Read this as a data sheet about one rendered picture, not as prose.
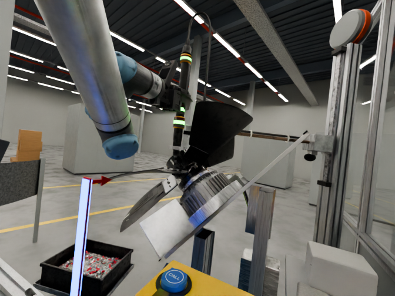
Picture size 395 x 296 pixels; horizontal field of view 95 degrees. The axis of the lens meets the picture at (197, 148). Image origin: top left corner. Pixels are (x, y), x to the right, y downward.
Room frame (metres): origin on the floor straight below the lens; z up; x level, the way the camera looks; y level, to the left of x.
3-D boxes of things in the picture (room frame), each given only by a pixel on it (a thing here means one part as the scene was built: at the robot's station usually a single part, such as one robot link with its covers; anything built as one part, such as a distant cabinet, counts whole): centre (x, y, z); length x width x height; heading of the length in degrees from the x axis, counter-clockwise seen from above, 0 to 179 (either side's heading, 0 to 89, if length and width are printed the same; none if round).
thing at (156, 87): (0.54, 0.16, 1.45); 0.08 x 0.05 x 0.08; 64
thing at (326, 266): (0.63, -0.52, 0.92); 0.17 x 0.16 x 0.11; 64
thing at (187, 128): (0.71, 0.07, 1.31); 0.09 x 0.07 x 0.10; 99
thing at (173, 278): (0.28, 0.01, 1.08); 0.04 x 0.04 x 0.02
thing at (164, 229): (0.65, 0.08, 0.98); 0.20 x 0.16 x 0.20; 64
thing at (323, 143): (0.81, -0.54, 1.36); 0.10 x 0.07 x 0.08; 99
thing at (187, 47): (0.71, 0.08, 1.47); 0.04 x 0.04 x 0.46
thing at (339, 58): (0.82, -0.59, 1.48); 0.05 x 0.03 x 0.62; 9
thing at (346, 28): (0.82, -0.63, 1.88); 0.17 x 0.15 x 0.16; 154
